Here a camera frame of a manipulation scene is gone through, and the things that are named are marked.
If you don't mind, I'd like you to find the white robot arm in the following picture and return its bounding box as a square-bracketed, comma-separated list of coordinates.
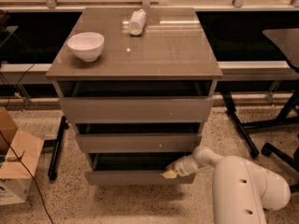
[162, 147, 291, 224]

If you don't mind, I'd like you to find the open cardboard box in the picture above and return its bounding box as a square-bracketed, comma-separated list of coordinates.
[0, 107, 44, 205]

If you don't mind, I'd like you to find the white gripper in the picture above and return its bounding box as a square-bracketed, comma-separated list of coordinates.
[162, 155, 200, 179]

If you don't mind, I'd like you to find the grey drawer cabinet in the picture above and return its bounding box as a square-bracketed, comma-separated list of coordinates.
[46, 7, 224, 186]

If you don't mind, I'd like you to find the grey drawer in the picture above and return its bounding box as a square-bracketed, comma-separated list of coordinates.
[60, 81, 213, 123]
[76, 122, 202, 153]
[85, 152, 195, 186]

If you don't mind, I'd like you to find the grey bottom drawer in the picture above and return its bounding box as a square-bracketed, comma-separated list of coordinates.
[85, 152, 195, 186]

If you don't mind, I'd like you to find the black left stand foot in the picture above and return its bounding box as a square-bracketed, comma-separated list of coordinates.
[48, 116, 69, 181]

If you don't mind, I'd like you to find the grey top drawer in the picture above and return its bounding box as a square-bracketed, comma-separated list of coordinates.
[60, 81, 213, 123]

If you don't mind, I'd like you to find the grey middle drawer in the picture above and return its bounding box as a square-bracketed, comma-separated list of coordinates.
[76, 122, 202, 153]

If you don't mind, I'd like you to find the black right stand foot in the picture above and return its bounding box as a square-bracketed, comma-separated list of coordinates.
[221, 91, 259, 158]

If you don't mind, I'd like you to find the white ceramic bowl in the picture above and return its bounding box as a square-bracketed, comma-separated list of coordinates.
[67, 32, 105, 62]

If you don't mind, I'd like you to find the black floor cable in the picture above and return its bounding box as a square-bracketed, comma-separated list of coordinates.
[0, 129, 55, 224]

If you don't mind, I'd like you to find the black stand foot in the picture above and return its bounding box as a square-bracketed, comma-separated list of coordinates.
[48, 116, 69, 181]
[221, 91, 259, 158]

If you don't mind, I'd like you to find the white plastic bottle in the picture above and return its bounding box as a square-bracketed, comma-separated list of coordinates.
[128, 9, 147, 35]

